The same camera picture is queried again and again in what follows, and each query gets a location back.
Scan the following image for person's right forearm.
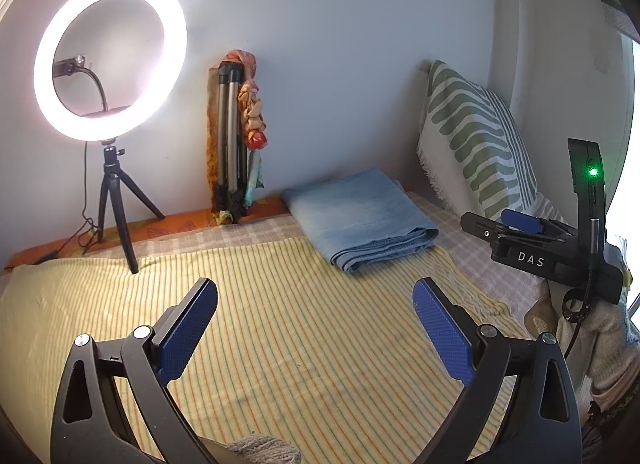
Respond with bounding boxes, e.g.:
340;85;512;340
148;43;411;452
580;386;640;464

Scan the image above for person's right hand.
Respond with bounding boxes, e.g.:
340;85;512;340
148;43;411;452
524;280;640;412

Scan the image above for folded tripod with cloth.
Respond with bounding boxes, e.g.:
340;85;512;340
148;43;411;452
225;49;268;207

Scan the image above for bright window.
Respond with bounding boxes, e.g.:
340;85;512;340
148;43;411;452
602;0;640;315

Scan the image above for black ring light cable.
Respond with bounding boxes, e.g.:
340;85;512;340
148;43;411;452
35;141;101;265

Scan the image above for light blue denim pants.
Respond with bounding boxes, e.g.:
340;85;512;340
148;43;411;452
281;167;440;275

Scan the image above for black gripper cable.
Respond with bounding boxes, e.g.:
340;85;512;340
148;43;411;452
561;216;601;360

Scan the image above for white ring light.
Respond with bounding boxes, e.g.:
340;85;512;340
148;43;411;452
33;0;188;141

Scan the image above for small black tripod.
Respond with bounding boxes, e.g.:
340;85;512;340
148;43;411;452
82;138;166;275

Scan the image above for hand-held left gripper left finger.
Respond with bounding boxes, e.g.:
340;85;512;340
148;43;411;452
50;278;219;464

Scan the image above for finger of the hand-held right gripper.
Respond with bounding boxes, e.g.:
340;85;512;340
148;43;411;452
460;212;511;245
501;209;578;240

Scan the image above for grey knit cloth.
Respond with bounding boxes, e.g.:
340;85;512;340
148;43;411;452
227;434;303;464

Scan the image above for green patterned pillow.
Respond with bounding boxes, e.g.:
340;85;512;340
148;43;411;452
416;60;571;230

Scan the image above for yellow striped bed sheet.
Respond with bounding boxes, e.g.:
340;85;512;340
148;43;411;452
0;191;566;325

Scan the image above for black gooseneck phone holder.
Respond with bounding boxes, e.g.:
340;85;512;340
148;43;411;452
52;55;133;117

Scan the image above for folded silver tripod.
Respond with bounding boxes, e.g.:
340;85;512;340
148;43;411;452
212;60;251;222

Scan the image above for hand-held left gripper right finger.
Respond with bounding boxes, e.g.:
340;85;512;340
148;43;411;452
412;278;583;464

